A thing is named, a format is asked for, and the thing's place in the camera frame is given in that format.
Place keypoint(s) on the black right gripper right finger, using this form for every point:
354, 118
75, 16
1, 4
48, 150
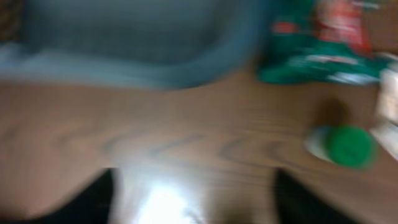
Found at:
296, 204

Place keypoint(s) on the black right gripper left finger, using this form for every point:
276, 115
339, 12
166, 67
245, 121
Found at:
91, 206

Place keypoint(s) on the green lid glass jar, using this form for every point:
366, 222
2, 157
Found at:
347, 146

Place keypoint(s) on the beige PanTree snack bag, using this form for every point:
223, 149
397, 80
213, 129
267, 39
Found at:
385, 131

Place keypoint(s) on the green Nescafe coffee bag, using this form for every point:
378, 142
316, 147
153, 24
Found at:
321, 41

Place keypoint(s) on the grey plastic basket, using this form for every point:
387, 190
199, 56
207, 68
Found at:
129, 43

